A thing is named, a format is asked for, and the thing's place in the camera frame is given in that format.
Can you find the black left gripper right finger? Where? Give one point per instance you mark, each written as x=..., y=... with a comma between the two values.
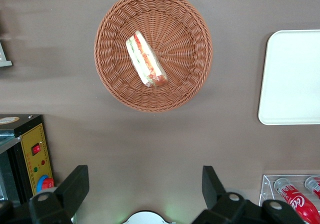
x=215, y=194

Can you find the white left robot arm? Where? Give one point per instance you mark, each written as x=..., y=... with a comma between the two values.
x=146, y=217

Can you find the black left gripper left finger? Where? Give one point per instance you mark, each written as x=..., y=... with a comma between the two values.
x=67, y=191

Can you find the triangle sandwich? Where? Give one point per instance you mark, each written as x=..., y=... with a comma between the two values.
x=146, y=59

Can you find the grey snack display rack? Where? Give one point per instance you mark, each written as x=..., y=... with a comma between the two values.
x=4, y=59

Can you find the clear acrylic bottle rack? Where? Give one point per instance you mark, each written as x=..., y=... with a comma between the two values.
x=268, y=184

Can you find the beige plastic tray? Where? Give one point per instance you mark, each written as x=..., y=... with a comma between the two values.
x=292, y=76

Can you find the red cola bottle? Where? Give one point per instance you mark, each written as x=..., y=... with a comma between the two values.
x=314, y=185
x=297, y=201

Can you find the black food warmer machine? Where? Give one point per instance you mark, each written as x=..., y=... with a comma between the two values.
x=35, y=146

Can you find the round brown wicker basket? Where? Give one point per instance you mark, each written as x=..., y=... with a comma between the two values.
x=180, y=34

